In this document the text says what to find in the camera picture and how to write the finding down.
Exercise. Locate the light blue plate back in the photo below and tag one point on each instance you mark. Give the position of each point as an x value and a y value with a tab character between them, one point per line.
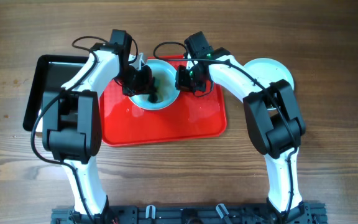
165	80

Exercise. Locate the green yellow sponge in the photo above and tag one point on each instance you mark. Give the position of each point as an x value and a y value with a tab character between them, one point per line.
153	93

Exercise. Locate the red plastic tray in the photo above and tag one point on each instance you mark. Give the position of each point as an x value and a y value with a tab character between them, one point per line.
188	117

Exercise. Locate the light blue plate front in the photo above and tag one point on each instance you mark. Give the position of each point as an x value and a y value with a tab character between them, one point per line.
267	71

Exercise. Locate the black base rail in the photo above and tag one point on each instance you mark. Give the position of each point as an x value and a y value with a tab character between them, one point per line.
221	213

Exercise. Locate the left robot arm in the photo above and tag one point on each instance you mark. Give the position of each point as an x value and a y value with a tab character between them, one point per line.
71	123

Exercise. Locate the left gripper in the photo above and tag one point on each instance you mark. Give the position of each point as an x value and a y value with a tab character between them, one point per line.
145	84

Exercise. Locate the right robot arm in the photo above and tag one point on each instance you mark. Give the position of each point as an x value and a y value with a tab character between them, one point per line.
273	118

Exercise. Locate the light blue plate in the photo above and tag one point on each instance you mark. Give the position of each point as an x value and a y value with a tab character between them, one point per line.
165	80
267	71

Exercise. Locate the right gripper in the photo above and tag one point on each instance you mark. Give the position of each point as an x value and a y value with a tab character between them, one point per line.
182	83

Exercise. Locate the black rectangular tray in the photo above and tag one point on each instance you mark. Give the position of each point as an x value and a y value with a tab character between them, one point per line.
51	71

